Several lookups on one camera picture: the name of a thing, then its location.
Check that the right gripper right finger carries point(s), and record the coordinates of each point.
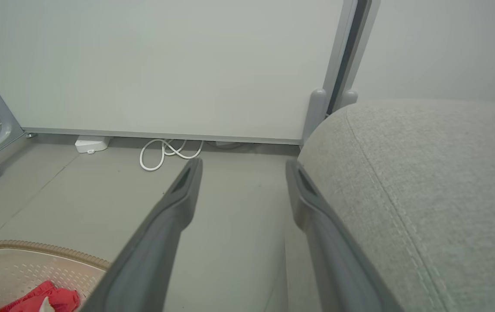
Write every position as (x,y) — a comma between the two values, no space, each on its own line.
(338,260)

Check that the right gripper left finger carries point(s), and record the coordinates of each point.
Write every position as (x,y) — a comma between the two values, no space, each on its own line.
(152,251)

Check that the red cloth garment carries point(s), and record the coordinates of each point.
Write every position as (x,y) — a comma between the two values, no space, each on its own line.
(52,298)

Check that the grey fabric sofa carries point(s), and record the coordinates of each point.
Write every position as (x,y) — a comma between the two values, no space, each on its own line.
(438,195)

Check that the white power strip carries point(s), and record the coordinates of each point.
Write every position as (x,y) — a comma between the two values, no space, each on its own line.
(90,144)

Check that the beige plastic laundry basket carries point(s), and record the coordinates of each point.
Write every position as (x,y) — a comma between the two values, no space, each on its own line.
(9,264)

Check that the short grey partition foot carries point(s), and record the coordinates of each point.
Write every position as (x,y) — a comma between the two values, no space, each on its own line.
(315,115)
(348,99)

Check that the wide white partition panel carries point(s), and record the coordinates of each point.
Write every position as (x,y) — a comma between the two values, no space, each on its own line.
(165,65)

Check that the narrow white partition panel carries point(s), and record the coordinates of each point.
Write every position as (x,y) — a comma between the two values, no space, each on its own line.
(446,47)

